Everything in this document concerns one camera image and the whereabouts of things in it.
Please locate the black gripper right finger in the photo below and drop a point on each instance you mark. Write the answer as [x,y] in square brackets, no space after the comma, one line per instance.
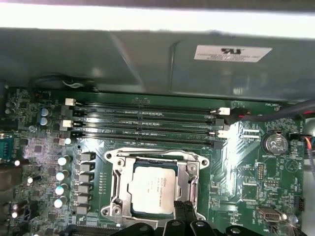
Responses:
[194,226]

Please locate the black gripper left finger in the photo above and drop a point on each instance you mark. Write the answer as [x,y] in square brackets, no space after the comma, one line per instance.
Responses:
[178,221]

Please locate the silver CPU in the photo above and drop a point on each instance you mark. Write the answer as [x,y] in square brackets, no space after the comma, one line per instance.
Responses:
[150,189]

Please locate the thin metal locking lever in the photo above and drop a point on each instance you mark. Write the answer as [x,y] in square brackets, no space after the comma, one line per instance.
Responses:
[147,150]
[192,196]

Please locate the black RAM slot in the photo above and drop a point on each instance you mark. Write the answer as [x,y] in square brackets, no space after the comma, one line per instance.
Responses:
[93,231]
[147,108]
[147,132]
[147,120]
[147,143]

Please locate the CPU socket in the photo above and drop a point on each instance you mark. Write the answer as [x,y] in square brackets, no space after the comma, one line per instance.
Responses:
[111,157]

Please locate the silver internal USB port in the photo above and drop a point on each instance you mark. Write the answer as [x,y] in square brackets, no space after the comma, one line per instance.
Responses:
[268,216]

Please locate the green motherboard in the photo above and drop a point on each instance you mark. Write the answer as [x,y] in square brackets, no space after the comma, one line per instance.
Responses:
[233,159]

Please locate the round coin cell battery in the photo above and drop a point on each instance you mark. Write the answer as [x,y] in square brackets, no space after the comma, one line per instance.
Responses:
[275,143]

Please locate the black PC case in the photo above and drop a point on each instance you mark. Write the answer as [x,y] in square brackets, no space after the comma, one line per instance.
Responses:
[123,54]

